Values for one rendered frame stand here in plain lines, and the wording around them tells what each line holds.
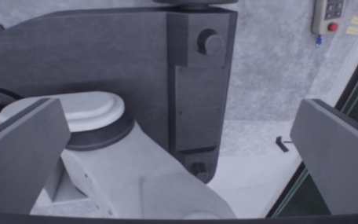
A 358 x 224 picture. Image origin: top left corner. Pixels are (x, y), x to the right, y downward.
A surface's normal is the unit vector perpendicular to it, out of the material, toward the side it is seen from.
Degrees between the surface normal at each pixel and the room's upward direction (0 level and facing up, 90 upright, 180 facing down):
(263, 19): 0
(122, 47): 0
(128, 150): 90
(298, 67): 0
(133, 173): 90
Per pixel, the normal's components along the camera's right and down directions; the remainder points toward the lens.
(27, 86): 0.20, 0.51
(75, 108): 0.00, -0.85
